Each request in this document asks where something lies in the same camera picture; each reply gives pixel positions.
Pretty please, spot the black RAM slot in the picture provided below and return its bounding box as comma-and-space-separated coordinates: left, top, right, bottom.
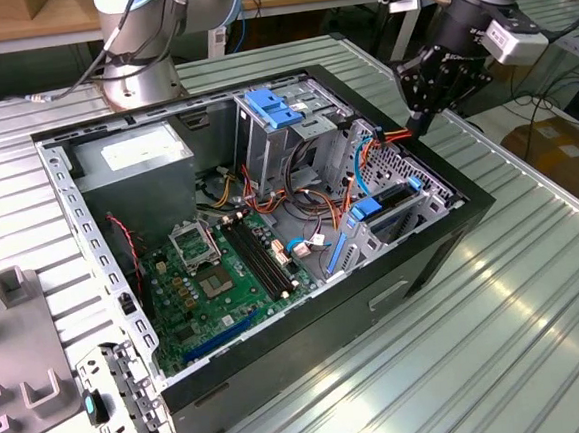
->
226, 214, 289, 303
219, 216, 283, 306
231, 212, 295, 300
237, 209, 300, 296

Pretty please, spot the grey metal drive cage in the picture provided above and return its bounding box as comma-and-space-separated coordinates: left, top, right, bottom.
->
228, 73, 362, 201

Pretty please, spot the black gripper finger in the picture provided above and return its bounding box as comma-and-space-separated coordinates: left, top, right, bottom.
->
416, 66, 498, 136
390, 47, 445, 138

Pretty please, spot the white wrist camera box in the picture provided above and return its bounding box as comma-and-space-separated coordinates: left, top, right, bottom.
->
482, 12, 552, 68

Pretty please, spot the metal slat side table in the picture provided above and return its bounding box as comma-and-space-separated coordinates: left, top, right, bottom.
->
515, 0, 579, 67

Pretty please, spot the grey power supply unit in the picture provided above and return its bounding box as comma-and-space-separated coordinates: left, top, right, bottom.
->
69, 118, 202, 244

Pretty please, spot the CPU socket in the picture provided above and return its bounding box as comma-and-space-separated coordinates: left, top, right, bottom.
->
195, 263, 237, 303

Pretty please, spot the brown cardboard box with labels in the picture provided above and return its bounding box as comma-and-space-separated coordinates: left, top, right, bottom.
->
500, 112, 579, 195

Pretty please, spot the grey metal disk bay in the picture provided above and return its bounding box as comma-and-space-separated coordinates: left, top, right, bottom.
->
314, 172, 473, 283

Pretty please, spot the grey parts rack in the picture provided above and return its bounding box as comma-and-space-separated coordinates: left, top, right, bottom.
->
0, 261, 85, 433

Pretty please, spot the short blue wire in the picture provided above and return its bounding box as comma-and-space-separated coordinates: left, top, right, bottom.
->
285, 231, 334, 253

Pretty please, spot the metal socket cover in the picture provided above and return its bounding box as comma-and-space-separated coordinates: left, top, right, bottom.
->
166, 216, 225, 277

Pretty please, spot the power supply wire bundle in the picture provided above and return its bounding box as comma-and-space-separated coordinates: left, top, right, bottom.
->
191, 136, 357, 245

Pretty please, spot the black camera cable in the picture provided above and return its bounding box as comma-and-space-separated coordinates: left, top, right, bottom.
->
536, 10, 579, 45

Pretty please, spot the hard disk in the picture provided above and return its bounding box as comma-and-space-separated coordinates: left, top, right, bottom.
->
316, 175, 433, 278

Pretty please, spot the blue expansion slot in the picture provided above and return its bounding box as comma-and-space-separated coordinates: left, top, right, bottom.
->
179, 312, 256, 364

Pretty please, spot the green motherboard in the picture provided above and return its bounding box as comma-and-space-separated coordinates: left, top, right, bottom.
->
133, 207, 327, 382

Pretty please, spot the black tripod stand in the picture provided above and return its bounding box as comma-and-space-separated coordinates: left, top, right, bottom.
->
369, 11, 412, 65

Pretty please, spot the orange power wire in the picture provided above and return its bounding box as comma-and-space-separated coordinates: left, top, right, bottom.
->
332, 124, 425, 234

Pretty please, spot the black open PC case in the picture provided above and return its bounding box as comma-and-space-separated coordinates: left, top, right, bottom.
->
25, 50, 516, 433

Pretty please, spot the long blue wire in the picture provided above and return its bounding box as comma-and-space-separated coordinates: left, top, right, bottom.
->
351, 136, 384, 202

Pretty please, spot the blue drive cage latch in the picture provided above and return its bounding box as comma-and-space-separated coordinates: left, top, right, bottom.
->
242, 85, 304, 134

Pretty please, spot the black blue-tipped latch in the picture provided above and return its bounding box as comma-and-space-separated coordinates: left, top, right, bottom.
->
80, 387, 112, 428

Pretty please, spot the red black twisted wire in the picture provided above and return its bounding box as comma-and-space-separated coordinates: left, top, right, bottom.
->
106, 212, 149, 292

